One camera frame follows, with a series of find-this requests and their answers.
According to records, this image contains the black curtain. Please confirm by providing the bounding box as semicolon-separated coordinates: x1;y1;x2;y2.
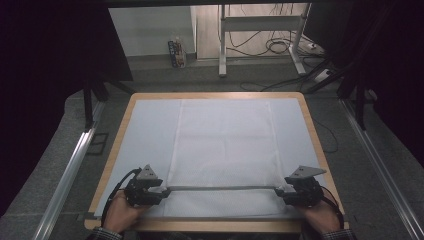
304;0;424;168
0;0;134;218

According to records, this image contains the person's right hand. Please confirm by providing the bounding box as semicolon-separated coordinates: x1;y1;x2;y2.
293;198;342;234

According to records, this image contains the colourful box by wall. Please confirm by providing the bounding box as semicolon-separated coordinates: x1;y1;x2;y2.
167;37;188;69

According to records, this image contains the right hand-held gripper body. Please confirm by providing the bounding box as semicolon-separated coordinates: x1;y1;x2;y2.
283;165;328;208

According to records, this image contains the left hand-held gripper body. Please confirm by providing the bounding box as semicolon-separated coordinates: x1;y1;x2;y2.
124;163;164;207

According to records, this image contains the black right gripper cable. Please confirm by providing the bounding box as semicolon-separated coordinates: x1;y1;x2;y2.
320;185;345;231

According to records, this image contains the bundle of black floor cables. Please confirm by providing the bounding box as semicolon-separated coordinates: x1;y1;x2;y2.
218;3;326;93

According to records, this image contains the white desk frame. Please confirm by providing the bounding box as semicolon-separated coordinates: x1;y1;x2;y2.
218;3;313;78

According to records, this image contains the white power strip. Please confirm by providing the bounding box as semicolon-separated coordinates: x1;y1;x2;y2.
313;68;334;84

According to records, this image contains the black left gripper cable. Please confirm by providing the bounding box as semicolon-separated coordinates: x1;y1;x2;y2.
100;167;143;228

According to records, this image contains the black stand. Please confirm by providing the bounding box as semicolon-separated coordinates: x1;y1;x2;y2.
82;74;136;133
304;6;394;132

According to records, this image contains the person's left hand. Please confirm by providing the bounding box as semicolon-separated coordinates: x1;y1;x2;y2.
103;190;152;234

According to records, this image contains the thin black floor cable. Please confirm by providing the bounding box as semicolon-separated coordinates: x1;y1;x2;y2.
313;118;339;155

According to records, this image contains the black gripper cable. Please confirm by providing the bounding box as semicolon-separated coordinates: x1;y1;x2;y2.
320;185;345;231
100;167;143;228

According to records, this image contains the white table mat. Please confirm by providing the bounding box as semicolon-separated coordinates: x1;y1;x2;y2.
94;97;331;220

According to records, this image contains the white mesh laundry bag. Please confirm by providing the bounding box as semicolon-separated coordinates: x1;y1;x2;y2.
163;98;292;218

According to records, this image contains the aluminium floor rail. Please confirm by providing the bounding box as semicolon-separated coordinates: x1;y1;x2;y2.
32;99;108;240
339;98;424;240

